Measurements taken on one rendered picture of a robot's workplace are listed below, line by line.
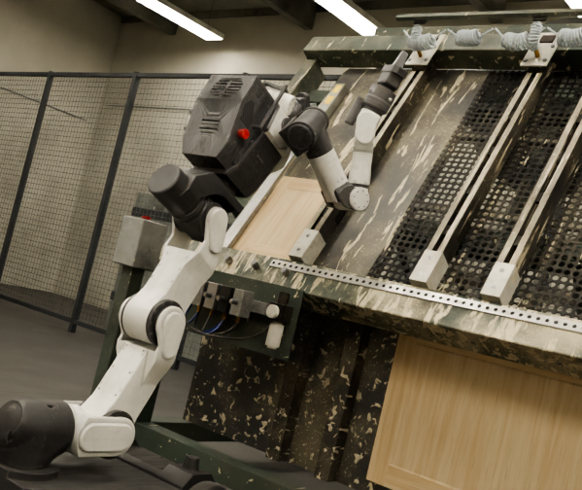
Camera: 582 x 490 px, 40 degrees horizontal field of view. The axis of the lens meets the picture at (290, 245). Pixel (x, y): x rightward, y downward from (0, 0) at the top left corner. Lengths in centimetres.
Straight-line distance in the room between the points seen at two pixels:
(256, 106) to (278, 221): 63
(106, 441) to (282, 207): 119
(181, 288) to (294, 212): 73
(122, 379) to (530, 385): 121
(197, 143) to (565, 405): 135
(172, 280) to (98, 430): 48
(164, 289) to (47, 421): 52
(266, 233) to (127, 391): 91
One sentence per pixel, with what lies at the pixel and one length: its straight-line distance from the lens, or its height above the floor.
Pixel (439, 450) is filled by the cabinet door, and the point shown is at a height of 42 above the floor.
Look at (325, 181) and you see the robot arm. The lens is 256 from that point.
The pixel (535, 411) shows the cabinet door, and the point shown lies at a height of 62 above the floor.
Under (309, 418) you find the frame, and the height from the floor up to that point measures 37.
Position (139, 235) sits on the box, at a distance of 297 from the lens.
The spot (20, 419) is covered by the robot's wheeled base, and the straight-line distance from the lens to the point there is 222.
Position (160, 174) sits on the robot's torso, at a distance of 244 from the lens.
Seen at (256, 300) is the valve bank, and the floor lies 74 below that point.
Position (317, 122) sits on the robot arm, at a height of 132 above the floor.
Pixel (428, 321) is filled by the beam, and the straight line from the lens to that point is 243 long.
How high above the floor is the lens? 78
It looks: 3 degrees up
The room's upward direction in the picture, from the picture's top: 14 degrees clockwise
